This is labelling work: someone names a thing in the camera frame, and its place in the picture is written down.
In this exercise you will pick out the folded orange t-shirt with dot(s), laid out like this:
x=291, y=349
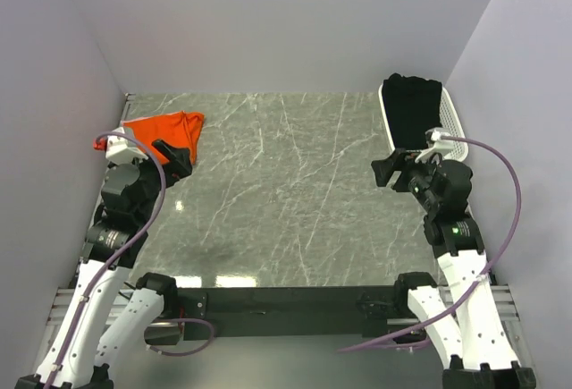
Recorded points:
x=179, y=130

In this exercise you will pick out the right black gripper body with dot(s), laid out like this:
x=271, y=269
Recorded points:
x=399, y=172

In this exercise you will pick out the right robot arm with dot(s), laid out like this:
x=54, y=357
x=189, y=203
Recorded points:
x=470, y=340

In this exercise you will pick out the white perforated plastic basket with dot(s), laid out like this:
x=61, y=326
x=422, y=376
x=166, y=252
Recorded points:
x=449, y=120

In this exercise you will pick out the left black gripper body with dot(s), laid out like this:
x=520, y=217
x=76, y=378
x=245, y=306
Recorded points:
x=167, y=166

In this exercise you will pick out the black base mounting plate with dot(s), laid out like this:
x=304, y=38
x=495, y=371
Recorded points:
x=367, y=311

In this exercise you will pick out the aluminium frame rail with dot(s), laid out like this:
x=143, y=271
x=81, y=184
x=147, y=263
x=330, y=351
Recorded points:
x=504, y=301

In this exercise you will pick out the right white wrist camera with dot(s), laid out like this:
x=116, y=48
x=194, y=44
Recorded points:
x=438, y=143

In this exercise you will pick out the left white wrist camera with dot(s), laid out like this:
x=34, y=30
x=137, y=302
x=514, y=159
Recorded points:
x=119, y=150

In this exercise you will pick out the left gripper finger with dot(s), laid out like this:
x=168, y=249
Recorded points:
x=181, y=168
x=167, y=151

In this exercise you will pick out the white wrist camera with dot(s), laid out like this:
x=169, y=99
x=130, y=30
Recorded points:
x=438, y=143
x=119, y=150

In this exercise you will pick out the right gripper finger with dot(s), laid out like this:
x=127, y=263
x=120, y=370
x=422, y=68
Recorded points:
x=401, y=156
x=383, y=171

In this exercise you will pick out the black t-shirt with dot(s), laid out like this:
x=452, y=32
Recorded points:
x=412, y=107

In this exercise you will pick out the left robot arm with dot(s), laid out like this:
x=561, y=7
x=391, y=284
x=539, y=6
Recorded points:
x=87, y=350

